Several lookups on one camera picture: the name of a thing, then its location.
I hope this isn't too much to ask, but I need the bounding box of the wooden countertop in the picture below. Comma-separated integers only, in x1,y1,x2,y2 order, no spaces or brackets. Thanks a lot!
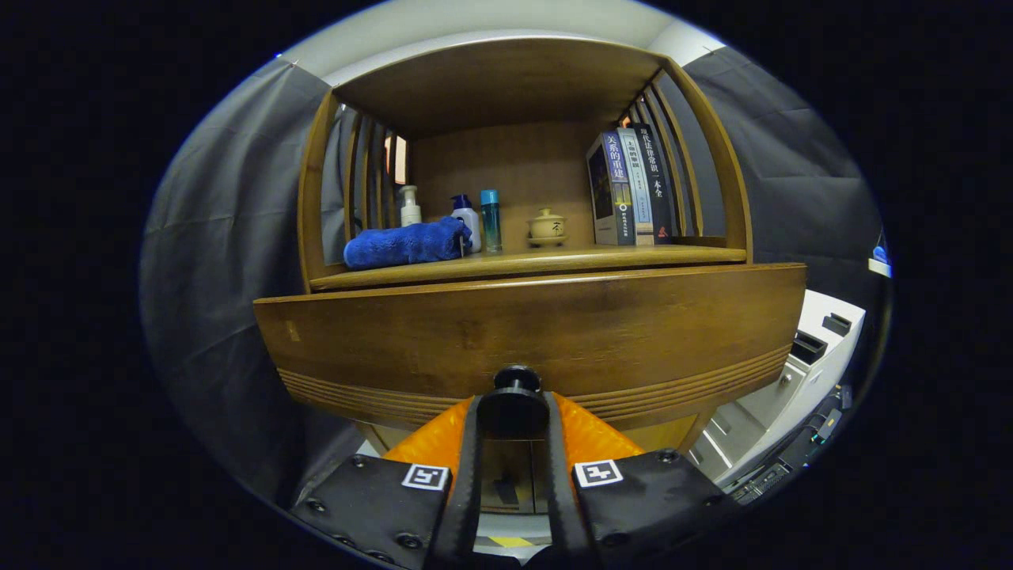
310,244,749,292

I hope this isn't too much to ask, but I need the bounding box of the black electronic device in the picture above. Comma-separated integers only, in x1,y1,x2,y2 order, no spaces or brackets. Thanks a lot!
728,384,854,507

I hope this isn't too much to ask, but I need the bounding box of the black spine book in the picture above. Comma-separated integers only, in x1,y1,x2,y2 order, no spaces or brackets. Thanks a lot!
629,123,680,245

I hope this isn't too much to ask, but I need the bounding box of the white bottle with blue cap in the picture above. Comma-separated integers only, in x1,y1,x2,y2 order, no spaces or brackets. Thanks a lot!
450,194,482,254

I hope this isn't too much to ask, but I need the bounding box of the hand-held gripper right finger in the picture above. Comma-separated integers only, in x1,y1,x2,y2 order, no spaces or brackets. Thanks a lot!
544,392,741,570

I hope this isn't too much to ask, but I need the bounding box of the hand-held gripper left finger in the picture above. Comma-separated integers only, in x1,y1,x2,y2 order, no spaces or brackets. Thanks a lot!
291,393,485,570

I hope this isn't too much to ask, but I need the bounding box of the white storage cabinet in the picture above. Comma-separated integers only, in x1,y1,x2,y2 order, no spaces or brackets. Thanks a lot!
687,289,867,485

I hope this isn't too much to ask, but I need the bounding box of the wooden cabinet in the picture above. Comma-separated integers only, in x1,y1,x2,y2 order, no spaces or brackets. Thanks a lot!
297,36,753,515

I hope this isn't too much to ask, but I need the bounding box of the teal bottle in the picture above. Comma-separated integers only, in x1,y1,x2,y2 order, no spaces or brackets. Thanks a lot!
480,188,503,254

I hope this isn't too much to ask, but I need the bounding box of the wooden drawer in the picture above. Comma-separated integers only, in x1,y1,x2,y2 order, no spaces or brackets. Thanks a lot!
253,263,808,440

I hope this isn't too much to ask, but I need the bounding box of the beige lidded teacup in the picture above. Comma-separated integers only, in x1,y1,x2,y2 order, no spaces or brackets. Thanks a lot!
527,207,568,248

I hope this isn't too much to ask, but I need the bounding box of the black backdrop cloth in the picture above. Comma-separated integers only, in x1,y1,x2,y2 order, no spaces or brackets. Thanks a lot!
138,47,887,507

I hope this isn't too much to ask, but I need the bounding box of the blue towel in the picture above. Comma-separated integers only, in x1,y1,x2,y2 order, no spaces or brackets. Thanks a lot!
343,216,473,272

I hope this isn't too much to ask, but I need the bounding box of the white spine book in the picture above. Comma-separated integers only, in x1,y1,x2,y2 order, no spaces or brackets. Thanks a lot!
617,127,656,246

